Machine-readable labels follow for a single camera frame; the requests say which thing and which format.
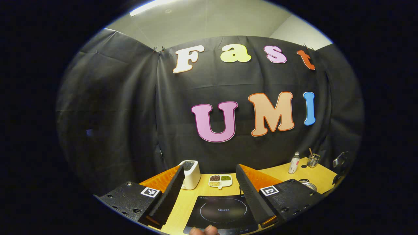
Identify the clear bottle with pink label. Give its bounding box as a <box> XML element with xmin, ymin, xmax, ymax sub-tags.
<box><xmin>288</xmin><ymin>151</ymin><xmax>300</xmax><ymax>174</ymax></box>

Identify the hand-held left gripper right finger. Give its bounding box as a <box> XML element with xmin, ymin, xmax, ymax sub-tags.
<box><xmin>235</xmin><ymin>164</ymin><xmax>324</xmax><ymax>229</ymax></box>

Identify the stainless steel pot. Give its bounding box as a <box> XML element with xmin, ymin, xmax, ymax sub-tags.
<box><xmin>298</xmin><ymin>178</ymin><xmax>318</xmax><ymax>193</ymax></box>

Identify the glass utensil holder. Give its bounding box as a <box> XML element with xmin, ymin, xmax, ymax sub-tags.
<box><xmin>307</xmin><ymin>153</ymin><xmax>321</xmax><ymax>168</ymax></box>

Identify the white toaster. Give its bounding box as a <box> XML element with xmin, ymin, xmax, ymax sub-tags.
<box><xmin>178</xmin><ymin>160</ymin><xmax>201</xmax><ymax>190</ymax></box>

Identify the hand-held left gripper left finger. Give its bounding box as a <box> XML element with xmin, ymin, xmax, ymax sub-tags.
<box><xmin>97</xmin><ymin>164</ymin><xmax>186</xmax><ymax>229</ymax></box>

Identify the white divided bean dish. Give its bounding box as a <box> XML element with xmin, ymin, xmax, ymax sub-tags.
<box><xmin>208</xmin><ymin>174</ymin><xmax>233</xmax><ymax>190</ymax></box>

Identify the black induction cooktop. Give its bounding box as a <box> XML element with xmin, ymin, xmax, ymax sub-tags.
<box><xmin>183</xmin><ymin>195</ymin><xmax>259</xmax><ymax>235</ymax></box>

